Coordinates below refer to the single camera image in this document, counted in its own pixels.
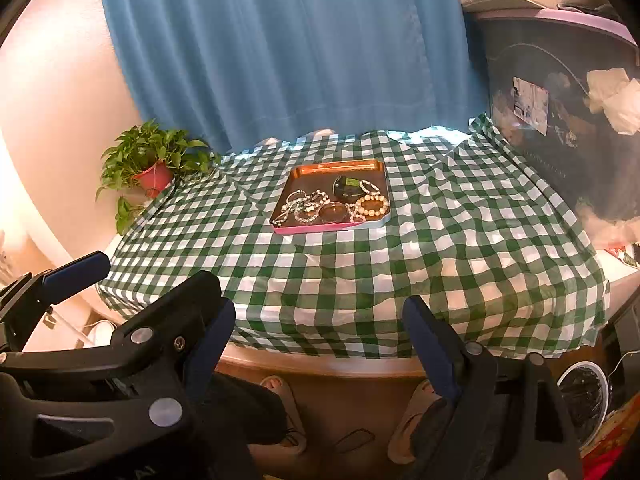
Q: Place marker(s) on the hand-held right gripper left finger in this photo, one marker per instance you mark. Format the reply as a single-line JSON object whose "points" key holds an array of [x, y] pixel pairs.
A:
{"points": [[215, 332]]}

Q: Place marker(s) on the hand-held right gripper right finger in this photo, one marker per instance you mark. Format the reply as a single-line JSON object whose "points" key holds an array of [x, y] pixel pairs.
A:
{"points": [[425, 340]]}

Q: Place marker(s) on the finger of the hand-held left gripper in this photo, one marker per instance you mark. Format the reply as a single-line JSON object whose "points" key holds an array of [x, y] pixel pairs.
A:
{"points": [[150, 360], [75, 272]]}

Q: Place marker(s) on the amber bangle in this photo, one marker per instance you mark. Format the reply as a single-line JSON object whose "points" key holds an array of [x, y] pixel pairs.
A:
{"points": [[321, 212]]}

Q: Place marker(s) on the dark green bangle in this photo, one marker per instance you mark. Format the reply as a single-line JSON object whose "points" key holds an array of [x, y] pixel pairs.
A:
{"points": [[345, 187]]}

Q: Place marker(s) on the copper metal tray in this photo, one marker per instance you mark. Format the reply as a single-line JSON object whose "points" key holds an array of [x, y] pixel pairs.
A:
{"points": [[320, 172]]}

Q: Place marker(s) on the person's left leg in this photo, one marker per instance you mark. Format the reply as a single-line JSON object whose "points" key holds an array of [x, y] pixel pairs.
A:
{"points": [[245, 410]]}

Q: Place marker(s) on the person's leg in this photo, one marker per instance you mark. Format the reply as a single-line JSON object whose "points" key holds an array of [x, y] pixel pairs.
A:
{"points": [[245, 410], [440, 440]]}

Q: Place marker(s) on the beige slipper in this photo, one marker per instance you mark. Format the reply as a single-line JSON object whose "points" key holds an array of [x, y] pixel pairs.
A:
{"points": [[410, 425], [282, 390]]}

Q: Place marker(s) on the green checkered tablecloth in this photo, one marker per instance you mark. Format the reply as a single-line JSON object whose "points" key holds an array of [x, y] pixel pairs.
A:
{"points": [[350, 285]]}

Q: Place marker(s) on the person's right leg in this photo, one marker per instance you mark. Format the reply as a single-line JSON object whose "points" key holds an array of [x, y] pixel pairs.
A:
{"points": [[440, 440]]}

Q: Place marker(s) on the round wooden table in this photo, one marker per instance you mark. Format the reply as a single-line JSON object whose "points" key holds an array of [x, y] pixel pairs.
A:
{"points": [[325, 367]]}

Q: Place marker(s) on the potted green plant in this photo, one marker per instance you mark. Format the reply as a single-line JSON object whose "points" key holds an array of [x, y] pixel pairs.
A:
{"points": [[150, 145]]}

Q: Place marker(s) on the white round fan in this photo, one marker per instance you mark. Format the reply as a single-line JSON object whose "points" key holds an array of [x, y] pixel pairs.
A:
{"points": [[585, 395]]}

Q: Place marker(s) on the black cabinet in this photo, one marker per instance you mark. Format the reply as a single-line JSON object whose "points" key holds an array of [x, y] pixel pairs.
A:
{"points": [[622, 325]]}

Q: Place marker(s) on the clear storage bin purple lid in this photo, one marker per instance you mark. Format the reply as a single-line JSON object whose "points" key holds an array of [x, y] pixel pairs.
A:
{"points": [[550, 170]]}

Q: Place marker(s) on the red floral cloth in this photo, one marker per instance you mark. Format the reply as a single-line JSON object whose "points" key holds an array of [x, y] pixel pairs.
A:
{"points": [[615, 440]]}

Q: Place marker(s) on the red white printed packet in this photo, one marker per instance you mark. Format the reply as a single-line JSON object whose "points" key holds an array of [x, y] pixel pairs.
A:
{"points": [[625, 257]]}

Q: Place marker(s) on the blue curtain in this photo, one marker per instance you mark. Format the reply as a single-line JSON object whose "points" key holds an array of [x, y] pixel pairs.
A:
{"points": [[280, 50]]}

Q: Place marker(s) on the white plastic bag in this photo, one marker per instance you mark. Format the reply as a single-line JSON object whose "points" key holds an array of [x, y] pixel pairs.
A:
{"points": [[612, 97]]}

